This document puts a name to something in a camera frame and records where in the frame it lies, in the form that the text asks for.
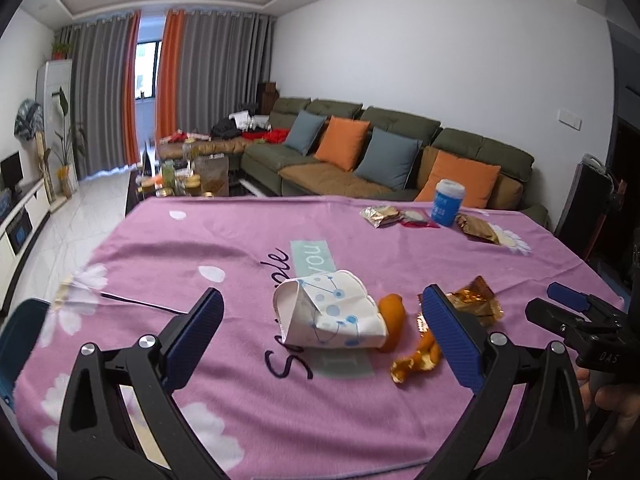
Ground white standing air conditioner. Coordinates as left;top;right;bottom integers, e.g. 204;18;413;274
36;59;78;196

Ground brown cardboard box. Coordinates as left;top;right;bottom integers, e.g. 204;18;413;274
257;82;279;113

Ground white tv cabinet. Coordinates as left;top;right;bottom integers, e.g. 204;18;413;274
0;180;51;291

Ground shiny gold snack wrapper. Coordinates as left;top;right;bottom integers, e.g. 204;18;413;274
360;206;403;229

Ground blue dotted paper cup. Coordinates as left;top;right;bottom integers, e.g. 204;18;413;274
272;270;388;351

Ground clear red-edged wrapper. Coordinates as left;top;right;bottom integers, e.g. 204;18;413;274
400;210;441;228

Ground cluttered coffee table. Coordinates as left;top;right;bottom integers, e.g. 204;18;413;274
125;155;241;211

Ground orange peel pieces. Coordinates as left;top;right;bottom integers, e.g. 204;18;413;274
390;345;443;386

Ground black television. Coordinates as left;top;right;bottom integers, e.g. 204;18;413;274
0;152;25;193

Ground grey and orange curtain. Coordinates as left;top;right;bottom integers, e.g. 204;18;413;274
155;8;278;143
54;9;142;181

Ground black folded panel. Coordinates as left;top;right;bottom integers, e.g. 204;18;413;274
555;155;616;261

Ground blue and white cup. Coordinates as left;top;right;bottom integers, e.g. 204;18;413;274
430;178;466;226

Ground orange cushion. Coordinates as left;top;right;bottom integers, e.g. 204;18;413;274
314;115;372;172
414;150;502;210

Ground person's right hand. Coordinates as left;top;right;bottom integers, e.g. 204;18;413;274
575;367;640;466

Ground tall leafy potted plant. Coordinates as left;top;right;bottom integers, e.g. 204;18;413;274
50;86;88;200

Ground grey-blue cushion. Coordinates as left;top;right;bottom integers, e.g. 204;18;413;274
284;110;328;157
354;126;424;191

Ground green and brown sofa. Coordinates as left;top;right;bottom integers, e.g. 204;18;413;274
157;96;548;221

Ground large gold foil wrapper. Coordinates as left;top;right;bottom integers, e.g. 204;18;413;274
445;276;503;328

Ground pile of clothes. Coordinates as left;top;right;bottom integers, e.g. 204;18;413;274
210;112;291;146

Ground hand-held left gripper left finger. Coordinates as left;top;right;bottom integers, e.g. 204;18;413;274
56;287;225;480

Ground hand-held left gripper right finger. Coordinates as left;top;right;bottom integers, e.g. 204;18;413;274
421;284;590;480

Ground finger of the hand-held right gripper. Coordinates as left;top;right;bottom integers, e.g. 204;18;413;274
525;298;591;353
546;282;627;323

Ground pink floral blanket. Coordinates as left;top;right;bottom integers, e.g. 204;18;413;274
12;195;626;480

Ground covered standing fan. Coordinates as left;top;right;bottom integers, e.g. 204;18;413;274
13;99;45;142

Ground blue chair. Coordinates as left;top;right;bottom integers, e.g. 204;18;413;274
0;299;51;411

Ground brown gold snack wrapper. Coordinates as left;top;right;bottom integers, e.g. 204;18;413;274
455;214;501;245

